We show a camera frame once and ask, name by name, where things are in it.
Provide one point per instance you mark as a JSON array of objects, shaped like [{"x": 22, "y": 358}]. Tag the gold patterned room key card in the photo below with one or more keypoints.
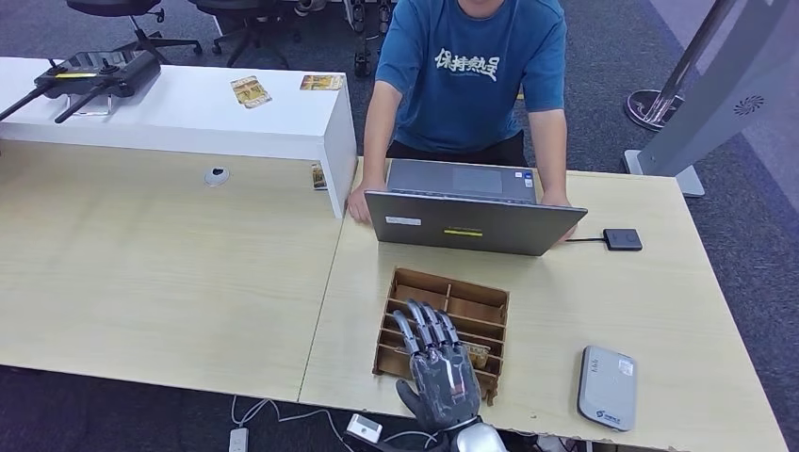
[{"x": 479, "y": 357}]

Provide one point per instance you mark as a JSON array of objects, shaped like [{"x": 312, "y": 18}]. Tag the grey kiosk stand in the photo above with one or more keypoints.
[{"x": 718, "y": 106}]

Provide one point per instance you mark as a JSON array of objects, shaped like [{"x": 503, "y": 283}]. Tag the black metal frame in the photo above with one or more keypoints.
[{"x": 362, "y": 37}]

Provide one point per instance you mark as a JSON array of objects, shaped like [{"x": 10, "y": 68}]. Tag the black remote controller with antennas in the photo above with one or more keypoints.
[{"x": 100, "y": 72}]

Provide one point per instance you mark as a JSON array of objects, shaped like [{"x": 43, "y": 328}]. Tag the grey laptop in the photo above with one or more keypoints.
[{"x": 468, "y": 227}]

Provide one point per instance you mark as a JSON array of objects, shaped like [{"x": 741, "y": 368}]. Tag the person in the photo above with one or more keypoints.
[{"x": 468, "y": 93}]

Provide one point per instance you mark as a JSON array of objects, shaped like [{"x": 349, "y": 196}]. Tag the white desk shelf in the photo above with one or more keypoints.
[{"x": 187, "y": 118}]

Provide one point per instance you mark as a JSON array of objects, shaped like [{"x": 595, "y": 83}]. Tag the chrome stanchion post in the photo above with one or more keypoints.
[{"x": 652, "y": 106}]

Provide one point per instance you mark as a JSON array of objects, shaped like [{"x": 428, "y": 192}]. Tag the person's right forearm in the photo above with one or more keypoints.
[{"x": 377, "y": 153}]

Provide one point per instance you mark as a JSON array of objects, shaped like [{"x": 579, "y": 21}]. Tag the person's left hand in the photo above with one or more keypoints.
[{"x": 554, "y": 199}]

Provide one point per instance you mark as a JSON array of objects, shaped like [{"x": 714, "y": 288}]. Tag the wooden card organizer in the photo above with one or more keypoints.
[{"x": 474, "y": 306}]

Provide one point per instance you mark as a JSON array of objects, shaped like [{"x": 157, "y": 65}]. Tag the clear acrylic stand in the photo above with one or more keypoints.
[{"x": 87, "y": 113}]

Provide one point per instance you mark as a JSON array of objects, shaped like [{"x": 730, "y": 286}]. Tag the person's left forearm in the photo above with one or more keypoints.
[{"x": 549, "y": 165}]

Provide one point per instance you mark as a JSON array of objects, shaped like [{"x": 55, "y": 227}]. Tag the small black usb hub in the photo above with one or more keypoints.
[{"x": 622, "y": 240}]

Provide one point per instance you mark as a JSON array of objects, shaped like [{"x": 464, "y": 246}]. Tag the grey white card reader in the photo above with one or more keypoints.
[{"x": 605, "y": 393}]

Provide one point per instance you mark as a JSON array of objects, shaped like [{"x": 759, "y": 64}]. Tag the white power strip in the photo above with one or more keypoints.
[{"x": 238, "y": 440}]

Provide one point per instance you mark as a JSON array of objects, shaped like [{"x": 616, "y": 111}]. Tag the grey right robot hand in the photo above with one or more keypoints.
[{"x": 446, "y": 387}]

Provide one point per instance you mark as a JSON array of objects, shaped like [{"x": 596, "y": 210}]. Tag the gold patterned ID card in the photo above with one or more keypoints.
[{"x": 321, "y": 82}]

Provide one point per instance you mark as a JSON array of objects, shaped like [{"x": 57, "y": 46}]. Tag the person's right hand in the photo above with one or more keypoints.
[{"x": 364, "y": 201}]

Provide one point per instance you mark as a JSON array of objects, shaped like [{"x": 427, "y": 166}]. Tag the black office chair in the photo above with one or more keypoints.
[
  {"x": 112, "y": 5},
  {"x": 249, "y": 19}
]

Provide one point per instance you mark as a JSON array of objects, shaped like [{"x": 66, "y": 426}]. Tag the round white desk grommet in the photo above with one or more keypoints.
[{"x": 216, "y": 176}]

